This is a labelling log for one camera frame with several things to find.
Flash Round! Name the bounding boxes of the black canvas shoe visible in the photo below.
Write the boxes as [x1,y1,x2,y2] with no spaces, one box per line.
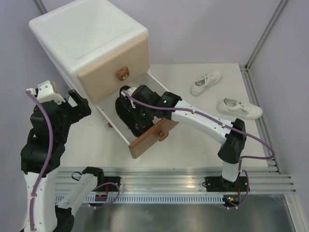
[115,97,142,137]

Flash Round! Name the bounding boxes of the brown drawer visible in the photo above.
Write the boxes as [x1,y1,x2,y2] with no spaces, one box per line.
[95,72,178,159]

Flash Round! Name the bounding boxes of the brown bear knob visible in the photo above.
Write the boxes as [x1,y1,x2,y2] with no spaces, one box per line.
[117,67,130,81]
[158,131,169,142]

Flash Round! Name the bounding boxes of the beige drawer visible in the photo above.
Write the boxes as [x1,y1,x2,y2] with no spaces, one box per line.
[77,34,150,104]

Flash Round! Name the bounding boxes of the black canvas shoe sideways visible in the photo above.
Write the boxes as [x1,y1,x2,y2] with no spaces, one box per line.
[119,86,137,97]

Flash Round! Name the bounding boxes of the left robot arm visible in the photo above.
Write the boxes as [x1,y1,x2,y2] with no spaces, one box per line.
[21,87,105,232]

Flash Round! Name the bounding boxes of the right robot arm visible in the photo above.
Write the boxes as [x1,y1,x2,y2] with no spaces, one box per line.
[121,85,247,191]

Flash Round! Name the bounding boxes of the white plastic shoe cabinet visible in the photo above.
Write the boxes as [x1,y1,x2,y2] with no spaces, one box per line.
[29,0,148,98]

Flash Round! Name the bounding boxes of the white sneaker far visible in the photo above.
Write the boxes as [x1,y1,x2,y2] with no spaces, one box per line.
[190,71,222,97]

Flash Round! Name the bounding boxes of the white sneaker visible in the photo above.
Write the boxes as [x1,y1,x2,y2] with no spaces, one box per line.
[190,71,222,97]
[216,98,263,120]

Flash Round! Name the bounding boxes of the white sneaker near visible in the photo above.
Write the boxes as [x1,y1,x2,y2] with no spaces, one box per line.
[216,98,263,120]

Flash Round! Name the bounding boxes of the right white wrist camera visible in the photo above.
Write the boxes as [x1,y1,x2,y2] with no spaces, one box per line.
[120,87,137,109]

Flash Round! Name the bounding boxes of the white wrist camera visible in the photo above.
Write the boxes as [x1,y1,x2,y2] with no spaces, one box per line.
[26,80,65,105]
[120,87,137,109]

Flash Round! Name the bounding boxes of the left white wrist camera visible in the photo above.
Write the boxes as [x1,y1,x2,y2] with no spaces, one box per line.
[26,80,65,105]

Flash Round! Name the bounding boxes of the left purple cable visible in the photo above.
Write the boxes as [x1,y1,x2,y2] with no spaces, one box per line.
[25,90,53,225]

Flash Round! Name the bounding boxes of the purple cable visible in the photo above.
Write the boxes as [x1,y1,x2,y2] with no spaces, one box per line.
[25,90,53,225]
[121,89,276,172]

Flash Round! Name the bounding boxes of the white slotted cable duct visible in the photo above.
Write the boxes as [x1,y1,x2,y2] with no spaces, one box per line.
[84,194,239,204]

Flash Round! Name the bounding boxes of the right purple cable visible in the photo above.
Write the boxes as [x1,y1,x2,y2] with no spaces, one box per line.
[121,89,276,172]

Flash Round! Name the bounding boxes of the left aluminium frame post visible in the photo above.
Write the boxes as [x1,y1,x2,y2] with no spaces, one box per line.
[32,0,49,15]

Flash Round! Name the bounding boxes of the aluminium frame post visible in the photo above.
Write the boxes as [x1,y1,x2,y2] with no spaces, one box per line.
[32,0,49,15]
[244,0,289,71]

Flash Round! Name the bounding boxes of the right aluminium frame post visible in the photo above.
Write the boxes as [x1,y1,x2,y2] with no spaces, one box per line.
[244,0,289,71]

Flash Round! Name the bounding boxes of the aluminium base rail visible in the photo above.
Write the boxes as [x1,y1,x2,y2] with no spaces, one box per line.
[52,166,296,195]

